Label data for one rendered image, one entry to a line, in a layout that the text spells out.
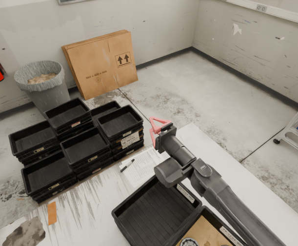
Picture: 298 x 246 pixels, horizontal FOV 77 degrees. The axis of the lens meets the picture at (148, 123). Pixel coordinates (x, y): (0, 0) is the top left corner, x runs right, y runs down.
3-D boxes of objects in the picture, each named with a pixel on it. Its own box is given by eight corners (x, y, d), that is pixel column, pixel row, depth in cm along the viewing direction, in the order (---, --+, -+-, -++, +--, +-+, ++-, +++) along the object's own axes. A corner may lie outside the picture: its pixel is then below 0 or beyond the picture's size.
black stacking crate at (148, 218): (163, 175, 123) (164, 167, 114) (199, 211, 108) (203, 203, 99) (113, 219, 105) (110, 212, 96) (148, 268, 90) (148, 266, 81)
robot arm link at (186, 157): (197, 166, 58) (201, 156, 54) (180, 178, 56) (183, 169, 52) (182, 151, 62) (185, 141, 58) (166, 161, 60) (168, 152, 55)
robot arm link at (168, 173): (207, 185, 56) (214, 172, 50) (178, 208, 52) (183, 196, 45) (180, 157, 63) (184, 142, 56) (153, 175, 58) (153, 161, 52)
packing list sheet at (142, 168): (152, 144, 154) (152, 144, 153) (170, 164, 141) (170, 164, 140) (117, 164, 141) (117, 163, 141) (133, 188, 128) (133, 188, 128)
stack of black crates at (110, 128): (131, 130, 238) (129, 103, 205) (145, 146, 221) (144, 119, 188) (103, 144, 222) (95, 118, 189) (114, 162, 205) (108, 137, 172)
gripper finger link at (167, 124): (142, 130, 67) (158, 148, 62) (142, 116, 62) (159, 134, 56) (157, 122, 70) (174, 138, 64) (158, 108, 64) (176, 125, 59)
